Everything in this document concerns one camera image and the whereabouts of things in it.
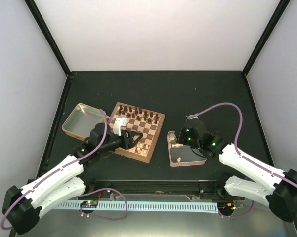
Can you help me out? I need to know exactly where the wooden chessboard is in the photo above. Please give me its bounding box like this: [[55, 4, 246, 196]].
[[111, 102, 165, 163]]

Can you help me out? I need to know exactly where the black frame post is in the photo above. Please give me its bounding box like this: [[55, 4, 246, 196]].
[[242, 0, 291, 76], [24, 0, 71, 76]]

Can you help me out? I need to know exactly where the black frame post left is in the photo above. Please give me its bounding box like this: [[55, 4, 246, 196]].
[[24, 0, 71, 76]]

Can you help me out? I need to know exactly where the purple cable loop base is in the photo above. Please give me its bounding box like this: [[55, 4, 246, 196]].
[[78, 187, 128, 221], [218, 202, 255, 220]]

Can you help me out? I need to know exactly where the black frame post right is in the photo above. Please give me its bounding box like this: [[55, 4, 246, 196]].
[[242, 0, 291, 76]]

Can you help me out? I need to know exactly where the white slotted cable duct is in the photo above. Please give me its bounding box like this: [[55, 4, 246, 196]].
[[54, 200, 218, 214]]

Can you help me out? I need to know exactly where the right controller board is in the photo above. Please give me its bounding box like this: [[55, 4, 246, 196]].
[[217, 202, 244, 210]]

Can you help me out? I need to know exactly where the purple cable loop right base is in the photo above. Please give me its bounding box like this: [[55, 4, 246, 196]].
[[218, 202, 255, 220]]

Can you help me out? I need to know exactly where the black front rail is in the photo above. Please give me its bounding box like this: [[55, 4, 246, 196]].
[[87, 180, 224, 194]]

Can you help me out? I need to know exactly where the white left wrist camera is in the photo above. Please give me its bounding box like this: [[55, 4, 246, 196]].
[[113, 117, 127, 136]]

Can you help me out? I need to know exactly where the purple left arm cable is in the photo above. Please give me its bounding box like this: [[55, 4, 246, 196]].
[[0, 108, 114, 230]]

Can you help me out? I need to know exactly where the pink plastic tray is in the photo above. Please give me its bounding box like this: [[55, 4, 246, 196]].
[[167, 131, 207, 167]]

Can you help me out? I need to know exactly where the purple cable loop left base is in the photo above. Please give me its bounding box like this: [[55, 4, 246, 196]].
[[78, 187, 128, 221]]

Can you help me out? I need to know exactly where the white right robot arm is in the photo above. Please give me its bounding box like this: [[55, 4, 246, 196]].
[[175, 118, 297, 222]]

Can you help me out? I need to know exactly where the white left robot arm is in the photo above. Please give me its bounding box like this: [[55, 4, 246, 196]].
[[0, 123, 143, 235]]

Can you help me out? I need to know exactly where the yellow metal tin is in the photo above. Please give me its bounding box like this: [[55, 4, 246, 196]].
[[62, 103, 104, 141]]

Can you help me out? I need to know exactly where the left controller board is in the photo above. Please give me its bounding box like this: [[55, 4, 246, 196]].
[[80, 200, 98, 208]]

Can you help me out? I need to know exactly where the controller board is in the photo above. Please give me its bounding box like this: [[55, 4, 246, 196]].
[[217, 202, 244, 210], [80, 200, 98, 208]]

